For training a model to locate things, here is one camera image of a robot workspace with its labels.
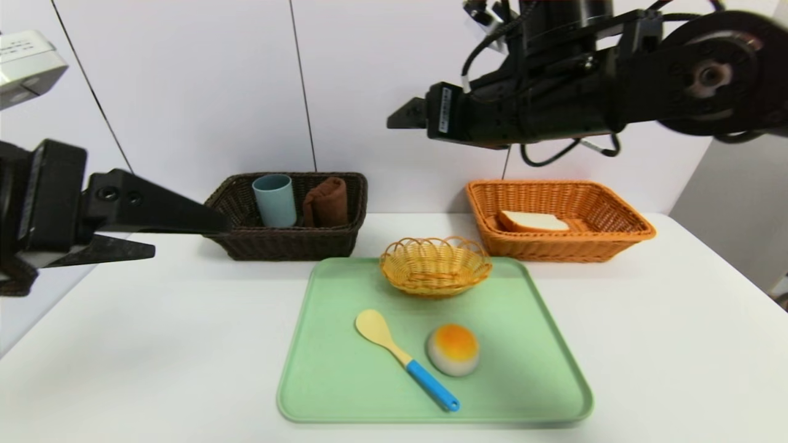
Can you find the toy bread slice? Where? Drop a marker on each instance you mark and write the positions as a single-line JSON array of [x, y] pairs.
[[532, 221]]

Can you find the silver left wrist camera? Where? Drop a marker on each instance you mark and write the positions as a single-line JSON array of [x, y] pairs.
[[31, 67]]

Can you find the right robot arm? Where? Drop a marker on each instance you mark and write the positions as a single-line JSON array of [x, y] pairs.
[[677, 74]]

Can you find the orange rectangular wicker basket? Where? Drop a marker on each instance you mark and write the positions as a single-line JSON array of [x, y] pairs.
[[554, 246]]

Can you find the brown towel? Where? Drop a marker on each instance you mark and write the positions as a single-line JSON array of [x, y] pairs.
[[326, 203]]

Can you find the small round yellow basket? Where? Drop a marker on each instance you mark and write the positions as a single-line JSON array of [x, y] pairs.
[[434, 271]]

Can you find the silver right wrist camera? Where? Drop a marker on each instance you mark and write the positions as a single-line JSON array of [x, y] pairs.
[[483, 12]]

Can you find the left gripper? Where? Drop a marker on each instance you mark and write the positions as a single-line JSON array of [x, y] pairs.
[[46, 203]]

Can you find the dark brown wicker basket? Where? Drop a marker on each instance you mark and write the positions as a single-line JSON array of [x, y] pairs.
[[289, 243]]

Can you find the green plastic tray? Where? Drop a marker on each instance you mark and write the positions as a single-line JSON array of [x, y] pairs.
[[345, 381]]

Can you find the round orange-topped toy bun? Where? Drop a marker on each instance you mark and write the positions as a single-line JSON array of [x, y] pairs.
[[452, 351]]

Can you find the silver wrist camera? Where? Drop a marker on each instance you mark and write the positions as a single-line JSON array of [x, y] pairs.
[[31, 67], [483, 12]]

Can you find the blue-grey plastic cup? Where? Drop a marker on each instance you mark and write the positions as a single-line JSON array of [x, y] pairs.
[[274, 200]]

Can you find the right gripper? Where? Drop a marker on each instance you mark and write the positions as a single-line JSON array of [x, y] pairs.
[[444, 112]]

